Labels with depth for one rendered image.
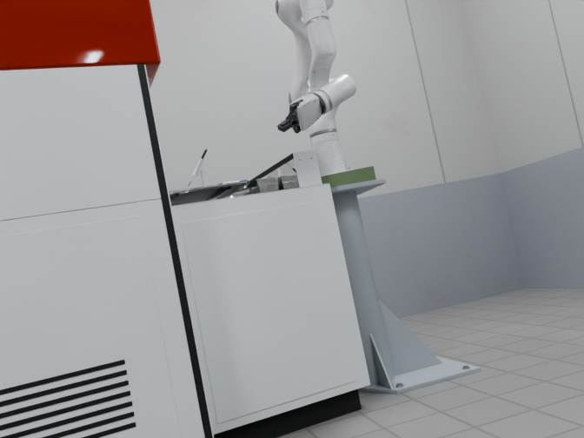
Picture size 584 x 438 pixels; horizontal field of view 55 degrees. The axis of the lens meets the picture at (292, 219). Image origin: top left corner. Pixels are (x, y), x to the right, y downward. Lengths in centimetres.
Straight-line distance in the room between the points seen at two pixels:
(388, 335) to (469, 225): 214
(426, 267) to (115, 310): 297
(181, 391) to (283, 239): 63
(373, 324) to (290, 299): 49
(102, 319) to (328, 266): 81
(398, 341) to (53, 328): 141
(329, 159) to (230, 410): 107
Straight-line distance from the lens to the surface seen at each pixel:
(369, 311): 231
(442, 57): 466
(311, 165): 211
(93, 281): 161
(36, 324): 161
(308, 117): 194
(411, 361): 248
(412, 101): 442
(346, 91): 202
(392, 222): 414
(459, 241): 437
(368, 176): 228
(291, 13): 227
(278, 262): 193
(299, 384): 198
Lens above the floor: 58
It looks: 4 degrees up
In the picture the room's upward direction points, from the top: 11 degrees counter-clockwise
